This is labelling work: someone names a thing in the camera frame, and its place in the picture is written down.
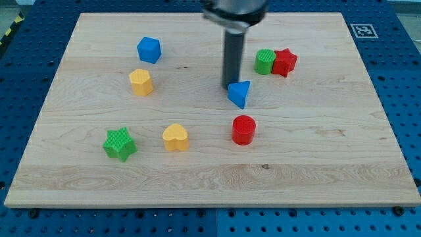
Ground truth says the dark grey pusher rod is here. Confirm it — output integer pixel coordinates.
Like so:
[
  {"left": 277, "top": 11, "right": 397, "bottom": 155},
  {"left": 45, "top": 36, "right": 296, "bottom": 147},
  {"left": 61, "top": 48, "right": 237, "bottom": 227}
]
[{"left": 221, "top": 30, "right": 245, "bottom": 90}]

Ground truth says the green cylinder block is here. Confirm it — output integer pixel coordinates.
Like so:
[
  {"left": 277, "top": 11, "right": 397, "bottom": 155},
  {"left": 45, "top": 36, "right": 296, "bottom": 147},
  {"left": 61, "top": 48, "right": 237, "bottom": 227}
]
[{"left": 254, "top": 49, "right": 276, "bottom": 75}]

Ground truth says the blue triangle block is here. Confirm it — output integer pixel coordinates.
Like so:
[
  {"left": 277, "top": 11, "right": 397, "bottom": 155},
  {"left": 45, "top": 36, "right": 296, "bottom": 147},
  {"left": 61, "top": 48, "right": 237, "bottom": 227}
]
[{"left": 228, "top": 81, "right": 251, "bottom": 109}]

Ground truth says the red star block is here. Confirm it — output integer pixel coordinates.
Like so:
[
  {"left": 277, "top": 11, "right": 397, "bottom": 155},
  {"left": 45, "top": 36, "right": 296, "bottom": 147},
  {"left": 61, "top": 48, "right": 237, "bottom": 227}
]
[{"left": 272, "top": 48, "right": 298, "bottom": 78}]

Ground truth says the blue cube block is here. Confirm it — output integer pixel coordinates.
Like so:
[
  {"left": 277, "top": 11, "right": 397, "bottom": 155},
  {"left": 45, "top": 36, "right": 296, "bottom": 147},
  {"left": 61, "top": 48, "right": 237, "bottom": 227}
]
[{"left": 137, "top": 37, "right": 161, "bottom": 64}]

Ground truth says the red cylinder block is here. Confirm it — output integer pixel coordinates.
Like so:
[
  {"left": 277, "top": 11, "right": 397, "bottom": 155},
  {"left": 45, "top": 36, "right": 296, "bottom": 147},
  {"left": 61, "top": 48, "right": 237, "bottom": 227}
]
[{"left": 232, "top": 115, "right": 257, "bottom": 145}]

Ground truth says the yellow hexagon block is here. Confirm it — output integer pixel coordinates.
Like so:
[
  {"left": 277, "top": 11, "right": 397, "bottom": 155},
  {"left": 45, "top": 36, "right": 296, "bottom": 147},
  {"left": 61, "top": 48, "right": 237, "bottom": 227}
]
[{"left": 129, "top": 69, "right": 154, "bottom": 96}]

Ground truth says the yellow heart block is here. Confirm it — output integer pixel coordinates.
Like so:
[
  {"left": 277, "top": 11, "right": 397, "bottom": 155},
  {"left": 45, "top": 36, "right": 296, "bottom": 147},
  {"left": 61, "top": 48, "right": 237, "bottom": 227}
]
[{"left": 162, "top": 123, "right": 189, "bottom": 151}]

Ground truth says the wooden board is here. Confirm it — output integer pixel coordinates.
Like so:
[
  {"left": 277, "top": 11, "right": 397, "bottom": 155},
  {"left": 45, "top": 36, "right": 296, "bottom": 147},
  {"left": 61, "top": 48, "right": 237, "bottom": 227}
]
[{"left": 5, "top": 13, "right": 420, "bottom": 209}]

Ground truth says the white fiducial marker tag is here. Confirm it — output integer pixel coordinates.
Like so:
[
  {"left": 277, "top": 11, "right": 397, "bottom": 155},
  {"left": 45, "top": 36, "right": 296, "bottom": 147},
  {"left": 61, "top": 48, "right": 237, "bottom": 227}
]
[{"left": 351, "top": 23, "right": 378, "bottom": 39}]

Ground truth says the green star block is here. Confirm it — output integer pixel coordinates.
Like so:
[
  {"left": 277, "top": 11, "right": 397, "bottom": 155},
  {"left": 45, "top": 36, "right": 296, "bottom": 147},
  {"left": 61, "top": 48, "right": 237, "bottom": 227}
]
[{"left": 103, "top": 127, "right": 137, "bottom": 163}]

